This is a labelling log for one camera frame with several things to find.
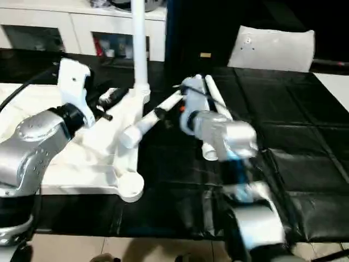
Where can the black work mat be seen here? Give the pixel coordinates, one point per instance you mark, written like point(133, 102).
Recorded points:
point(283, 153)

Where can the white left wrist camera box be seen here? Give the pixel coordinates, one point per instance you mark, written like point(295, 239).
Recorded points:
point(76, 87)

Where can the small red item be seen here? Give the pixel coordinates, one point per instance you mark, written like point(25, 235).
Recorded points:
point(99, 48)

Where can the white flat board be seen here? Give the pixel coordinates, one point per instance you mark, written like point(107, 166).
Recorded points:
point(335, 90)

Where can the small tan label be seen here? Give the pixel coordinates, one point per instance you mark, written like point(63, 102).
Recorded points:
point(205, 54)

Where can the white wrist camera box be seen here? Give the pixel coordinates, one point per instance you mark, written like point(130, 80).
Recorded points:
point(76, 87)
point(193, 90)

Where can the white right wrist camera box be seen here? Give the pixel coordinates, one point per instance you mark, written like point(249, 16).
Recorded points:
point(193, 90)

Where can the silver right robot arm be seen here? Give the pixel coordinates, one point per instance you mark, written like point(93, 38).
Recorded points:
point(234, 164)

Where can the white plastic table leg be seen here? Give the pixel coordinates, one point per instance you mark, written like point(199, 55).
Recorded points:
point(140, 43)
point(210, 150)
point(218, 98)
point(150, 123)

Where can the white plastic table top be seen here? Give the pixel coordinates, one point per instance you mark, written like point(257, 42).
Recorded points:
point(82, 153)

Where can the white plastic bag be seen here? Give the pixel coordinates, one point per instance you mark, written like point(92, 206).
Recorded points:
point(270, 49)

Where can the white cabinet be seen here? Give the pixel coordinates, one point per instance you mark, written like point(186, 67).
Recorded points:
point(43, 24)

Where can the grey bag on cabinet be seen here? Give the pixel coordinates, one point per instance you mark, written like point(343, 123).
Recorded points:
point(139, 4)

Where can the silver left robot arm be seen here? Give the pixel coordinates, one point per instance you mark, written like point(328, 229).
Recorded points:
point(32, 147)

